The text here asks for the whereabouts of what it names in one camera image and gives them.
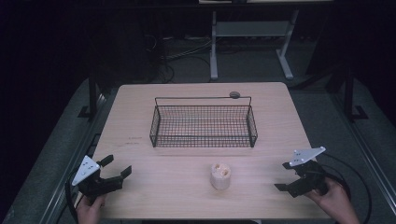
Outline black metal stand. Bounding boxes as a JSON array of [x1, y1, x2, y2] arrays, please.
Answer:
[[342, 66, 370, 122], [78, 69, 102, 119]]

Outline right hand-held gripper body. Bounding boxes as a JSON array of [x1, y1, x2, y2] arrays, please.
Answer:
[[288, 146, 330, 199]]

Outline bundle of floor cables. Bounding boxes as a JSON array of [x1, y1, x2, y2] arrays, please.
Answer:
[[144, 34, 216, 83]]

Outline person's right hand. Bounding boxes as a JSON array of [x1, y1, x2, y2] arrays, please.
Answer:
[[304, 176, 361, 224]]

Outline black wire basket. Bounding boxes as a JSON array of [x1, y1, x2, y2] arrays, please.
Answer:
[[148, 95, 259, 148]]

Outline white metal table frame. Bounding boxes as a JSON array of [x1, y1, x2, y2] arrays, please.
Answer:
[[208, 8, 301, 81]]

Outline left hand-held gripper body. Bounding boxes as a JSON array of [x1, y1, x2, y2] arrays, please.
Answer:
[[71, 155, 123, 205]]

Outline beige lotus root piece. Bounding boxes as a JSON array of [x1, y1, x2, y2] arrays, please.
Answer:
[[209, 162, 233, 191]]

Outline black cable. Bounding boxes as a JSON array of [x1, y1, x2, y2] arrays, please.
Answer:
[[320, 152, 374, 224], [64, 169, 82, 224]]

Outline person's left hand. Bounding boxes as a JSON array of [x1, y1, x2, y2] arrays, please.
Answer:
[[75, 195, 106, 224]]

